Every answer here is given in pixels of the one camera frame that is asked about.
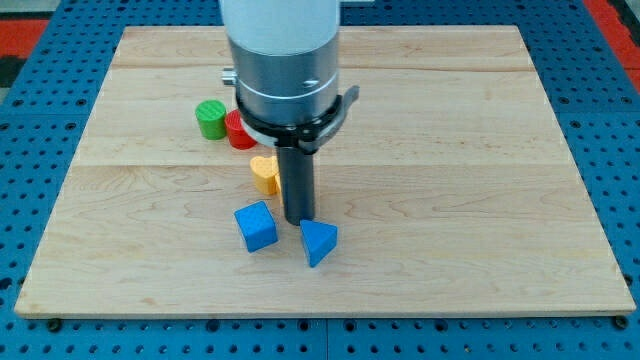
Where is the blue cube block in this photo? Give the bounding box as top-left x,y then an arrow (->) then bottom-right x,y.
234,201 -> 278,253

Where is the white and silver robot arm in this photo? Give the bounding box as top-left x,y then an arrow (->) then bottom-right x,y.
220,0 -> 340,147

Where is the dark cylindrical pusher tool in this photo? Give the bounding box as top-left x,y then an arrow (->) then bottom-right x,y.
276,147 -> 315,226

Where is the yellow heart block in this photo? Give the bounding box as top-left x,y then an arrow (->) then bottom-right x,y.
249,156 -> 283,203

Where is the blue triangular prism block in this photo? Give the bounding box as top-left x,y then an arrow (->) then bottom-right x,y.
300,220 -> 338,268

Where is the red cylinder block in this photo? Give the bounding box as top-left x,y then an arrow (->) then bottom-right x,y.
224,109 -> 257,150

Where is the green cylinder block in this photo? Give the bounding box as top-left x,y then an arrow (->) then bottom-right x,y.
195,99 -> 227,140

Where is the light wooden board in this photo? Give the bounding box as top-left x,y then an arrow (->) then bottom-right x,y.
15,26 -> 636,319

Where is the black clamp ring with lever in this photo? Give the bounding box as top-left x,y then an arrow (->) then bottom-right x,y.
234,84 -> 361,154

